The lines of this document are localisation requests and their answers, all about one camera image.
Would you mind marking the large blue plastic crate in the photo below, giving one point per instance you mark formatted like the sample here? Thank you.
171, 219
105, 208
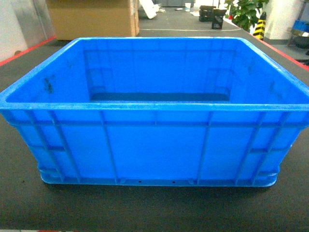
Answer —
194, 111

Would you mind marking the black small box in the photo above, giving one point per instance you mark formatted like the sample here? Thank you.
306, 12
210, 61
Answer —
218, 18

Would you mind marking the large cardboard box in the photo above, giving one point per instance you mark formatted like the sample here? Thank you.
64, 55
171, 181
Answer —
72, 19

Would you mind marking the black plastic crate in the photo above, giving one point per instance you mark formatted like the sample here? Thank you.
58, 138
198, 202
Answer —
206, 13

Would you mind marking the white paper cup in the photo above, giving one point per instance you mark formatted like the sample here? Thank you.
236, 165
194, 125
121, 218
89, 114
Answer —
187, 6

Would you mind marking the yellow black striped bollard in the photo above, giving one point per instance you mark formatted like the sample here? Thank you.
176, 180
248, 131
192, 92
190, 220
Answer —
259, 31

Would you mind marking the green potted plant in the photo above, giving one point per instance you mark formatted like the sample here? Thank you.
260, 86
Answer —
245, 13

